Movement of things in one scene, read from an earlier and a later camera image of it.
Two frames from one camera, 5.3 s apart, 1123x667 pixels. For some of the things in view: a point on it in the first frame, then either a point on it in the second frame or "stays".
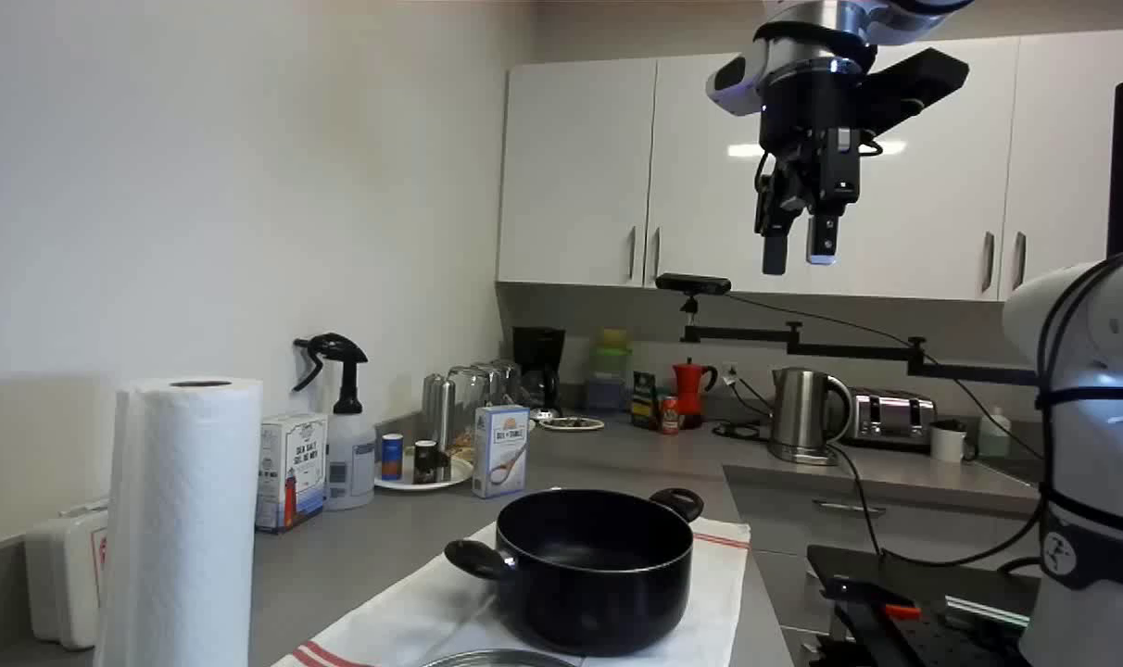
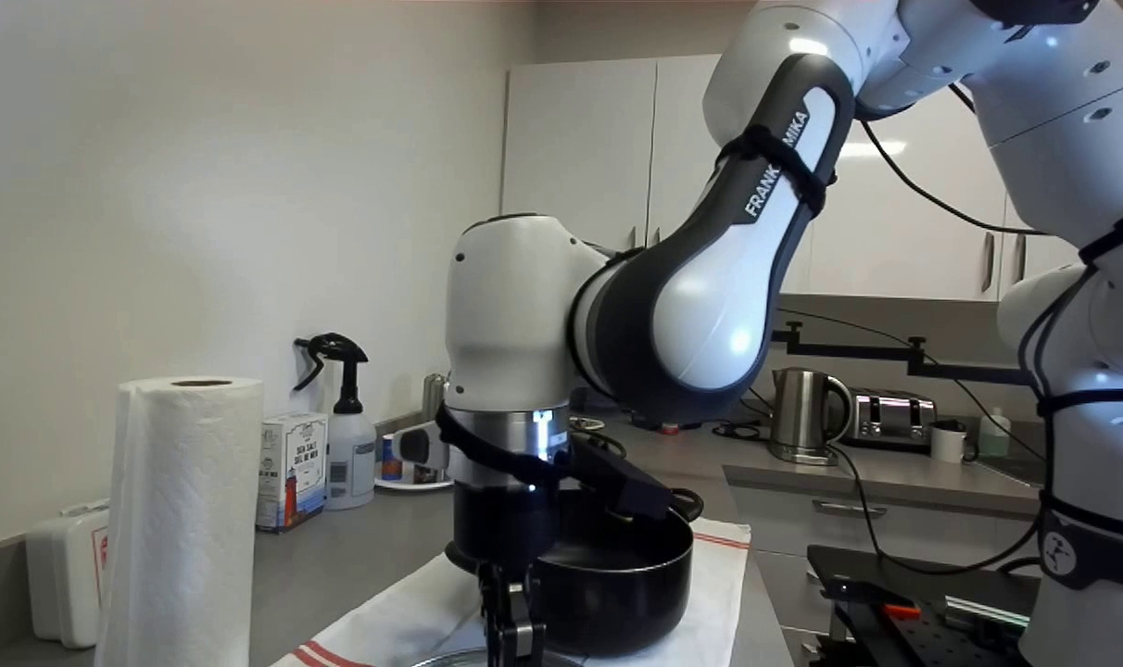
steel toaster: [893, 422] stays
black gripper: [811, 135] -> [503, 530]
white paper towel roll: [183, 524] stays
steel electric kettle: [812, 412] stays
